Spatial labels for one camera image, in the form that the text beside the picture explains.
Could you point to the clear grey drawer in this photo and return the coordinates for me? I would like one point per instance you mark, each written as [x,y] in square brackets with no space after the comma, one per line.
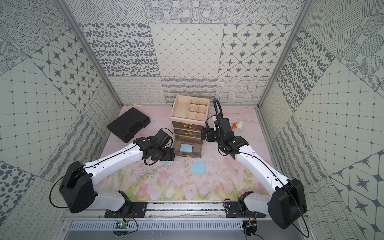
[197,147]
[187,126]
[186,133]

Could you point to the beige desktop drawer organizer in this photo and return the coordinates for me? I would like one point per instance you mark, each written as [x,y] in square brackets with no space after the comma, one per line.
[191,110]

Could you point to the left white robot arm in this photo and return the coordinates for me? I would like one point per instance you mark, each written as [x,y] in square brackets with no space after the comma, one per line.
[78,186]

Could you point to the white bottle orange cap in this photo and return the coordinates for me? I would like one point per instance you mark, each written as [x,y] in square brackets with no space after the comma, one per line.
[238,125]

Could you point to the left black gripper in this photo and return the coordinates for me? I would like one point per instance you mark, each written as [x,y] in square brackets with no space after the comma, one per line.
[169,154]

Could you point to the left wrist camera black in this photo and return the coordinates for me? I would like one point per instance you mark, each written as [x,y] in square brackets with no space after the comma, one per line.
[162,139]

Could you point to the green circuit board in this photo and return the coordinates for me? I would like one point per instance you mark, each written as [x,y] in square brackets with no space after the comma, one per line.
[121,225]

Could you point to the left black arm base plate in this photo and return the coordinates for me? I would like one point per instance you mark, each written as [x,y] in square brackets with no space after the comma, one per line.
[132,209]

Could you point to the aluminium mounting rail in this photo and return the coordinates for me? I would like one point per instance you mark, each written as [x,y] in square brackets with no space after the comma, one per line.
[188,210]

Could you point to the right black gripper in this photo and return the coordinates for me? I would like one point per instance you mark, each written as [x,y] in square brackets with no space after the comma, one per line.
[210,131]

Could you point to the black round connector box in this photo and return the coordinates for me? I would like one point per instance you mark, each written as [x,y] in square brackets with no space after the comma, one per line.
[250,227]

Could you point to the floral pink table mat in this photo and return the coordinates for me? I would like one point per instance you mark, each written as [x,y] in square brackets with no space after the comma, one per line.
[225,178]

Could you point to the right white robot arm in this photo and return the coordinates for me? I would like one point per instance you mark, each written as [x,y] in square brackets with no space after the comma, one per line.
[286,201]

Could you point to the black plastic tool case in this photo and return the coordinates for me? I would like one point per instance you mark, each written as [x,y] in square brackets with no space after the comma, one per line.
[128,124]

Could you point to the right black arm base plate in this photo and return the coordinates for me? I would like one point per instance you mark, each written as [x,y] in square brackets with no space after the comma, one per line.
[240,209]

